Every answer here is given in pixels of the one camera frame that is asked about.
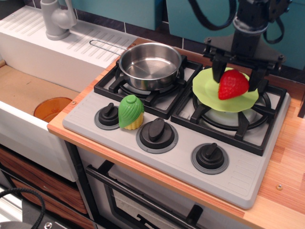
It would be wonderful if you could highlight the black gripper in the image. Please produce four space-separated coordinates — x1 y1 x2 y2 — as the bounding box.
203 33 285 92

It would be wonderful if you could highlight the red toy strawberry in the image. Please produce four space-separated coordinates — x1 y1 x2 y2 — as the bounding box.
218 69 249 100

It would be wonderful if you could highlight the green yellow toy corncob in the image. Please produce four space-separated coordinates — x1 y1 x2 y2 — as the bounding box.
118 94 144 130

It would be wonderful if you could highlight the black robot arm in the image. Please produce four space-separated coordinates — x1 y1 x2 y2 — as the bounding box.
203 0 291 91

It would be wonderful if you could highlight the light green plastic plate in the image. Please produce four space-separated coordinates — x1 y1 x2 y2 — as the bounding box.
193 68 259 113

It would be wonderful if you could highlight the stainless steel pot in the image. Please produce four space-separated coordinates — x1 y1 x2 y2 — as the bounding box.
89 39 182 91

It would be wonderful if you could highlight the black right stove knob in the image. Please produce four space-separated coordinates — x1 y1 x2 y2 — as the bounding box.
191 143 229 175

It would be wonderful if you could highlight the black stove knob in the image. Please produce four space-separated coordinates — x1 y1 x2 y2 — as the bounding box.
94 103 119 130
136 118 179 154
191 143 229 175

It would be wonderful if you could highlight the grey toy stove top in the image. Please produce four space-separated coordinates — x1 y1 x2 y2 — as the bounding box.
62 89 276 209

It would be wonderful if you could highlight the black middle stove knob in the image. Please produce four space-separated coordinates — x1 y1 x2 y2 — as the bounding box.
136 118 179 154

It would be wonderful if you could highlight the black left stove knob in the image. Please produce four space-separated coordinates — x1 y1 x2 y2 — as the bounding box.
94 103 119 130

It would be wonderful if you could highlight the black right burner grate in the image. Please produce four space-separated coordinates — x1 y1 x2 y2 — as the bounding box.
171 79 290 156

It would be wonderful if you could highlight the black burner grate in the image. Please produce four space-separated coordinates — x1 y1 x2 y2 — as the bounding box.
94 55 203 119
171 79 290 156

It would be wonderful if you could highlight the black left burner grate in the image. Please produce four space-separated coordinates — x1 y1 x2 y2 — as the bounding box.
94 55 203 119

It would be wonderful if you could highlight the toy oven door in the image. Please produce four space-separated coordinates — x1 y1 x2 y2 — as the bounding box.
80 152 248 229

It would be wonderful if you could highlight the grey toy faucet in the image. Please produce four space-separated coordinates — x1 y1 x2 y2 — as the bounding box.
41 0 77 41

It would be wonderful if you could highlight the orange plastic sink drain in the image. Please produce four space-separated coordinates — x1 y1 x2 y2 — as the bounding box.
33 97 72 123

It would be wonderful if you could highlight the white toy sink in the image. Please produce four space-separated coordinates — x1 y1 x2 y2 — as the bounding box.
0 6 136 182

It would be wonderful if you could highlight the wood grain drawer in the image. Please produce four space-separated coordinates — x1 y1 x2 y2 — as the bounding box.
0 145 94 229

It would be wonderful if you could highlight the black oven door handle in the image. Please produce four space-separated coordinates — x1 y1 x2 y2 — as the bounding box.
86 160 203 229

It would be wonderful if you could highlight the black braided cable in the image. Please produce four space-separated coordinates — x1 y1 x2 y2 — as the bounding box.
0 187 46 229

